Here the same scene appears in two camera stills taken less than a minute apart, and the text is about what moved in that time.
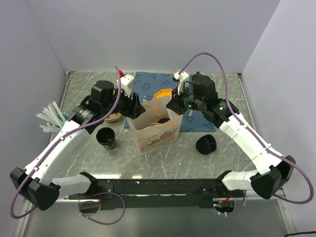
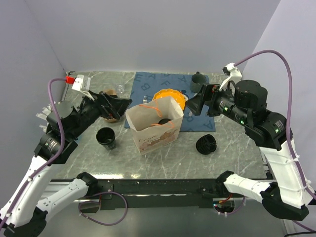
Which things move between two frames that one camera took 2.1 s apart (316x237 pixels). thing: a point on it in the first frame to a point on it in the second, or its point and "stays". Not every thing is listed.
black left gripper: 133,107 to 109,106
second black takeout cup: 106,137 stays
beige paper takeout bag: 157,128 stays
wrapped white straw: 46,117 stays
